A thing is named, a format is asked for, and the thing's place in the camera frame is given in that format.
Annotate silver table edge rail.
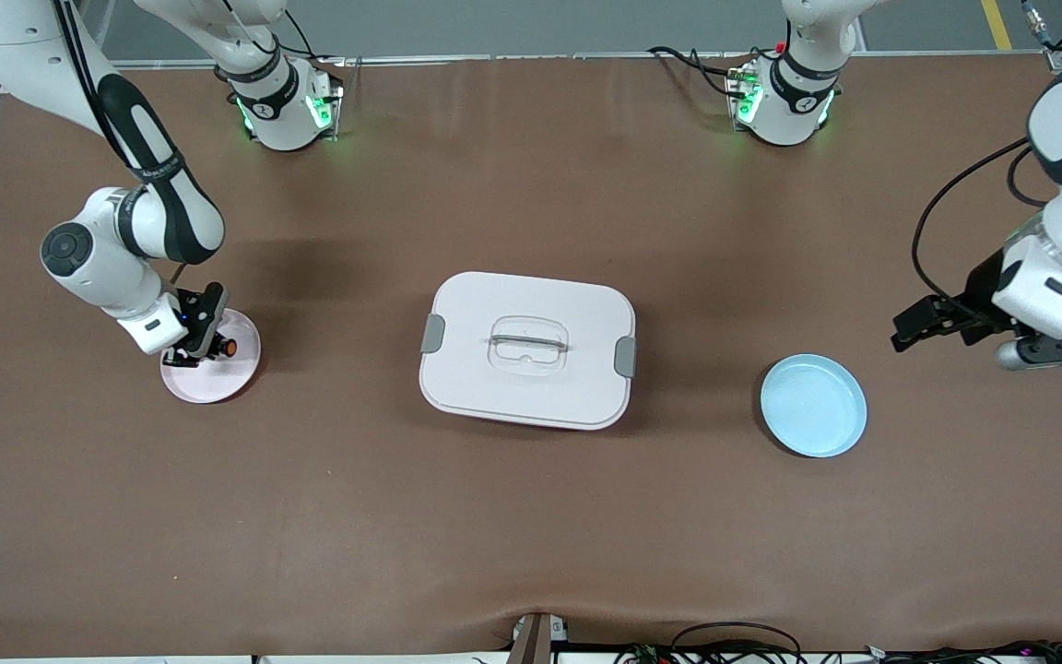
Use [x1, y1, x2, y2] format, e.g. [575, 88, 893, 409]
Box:
[112, 52, 1053, 68]

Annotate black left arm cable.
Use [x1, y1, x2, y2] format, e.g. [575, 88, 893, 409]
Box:
[910, 136, 1062, 321]

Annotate white lidded container grey clips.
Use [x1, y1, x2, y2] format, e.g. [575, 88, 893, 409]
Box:
[419, 271, 638, 433]

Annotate black cable bundle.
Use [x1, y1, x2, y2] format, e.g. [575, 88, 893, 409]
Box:
[863, 640, 1062, 664]

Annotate light blue round plate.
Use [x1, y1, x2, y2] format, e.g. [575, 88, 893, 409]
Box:
[760, 353, 868, 459]

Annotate brown table mat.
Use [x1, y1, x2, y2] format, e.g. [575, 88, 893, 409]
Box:
[0, 53, 1062, 658]

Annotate black base cable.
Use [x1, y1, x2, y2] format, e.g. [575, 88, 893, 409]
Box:
[648, 45, 746, 99]

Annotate brown table edge bracket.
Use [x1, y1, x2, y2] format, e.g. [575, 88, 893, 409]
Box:
[506, 612, 571, 664]

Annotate black looped cable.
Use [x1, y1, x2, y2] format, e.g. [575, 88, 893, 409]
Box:
[669, 622, 805, 664]

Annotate pale pink round plate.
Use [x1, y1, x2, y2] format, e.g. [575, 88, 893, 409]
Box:
[159, 309, 263, 405]

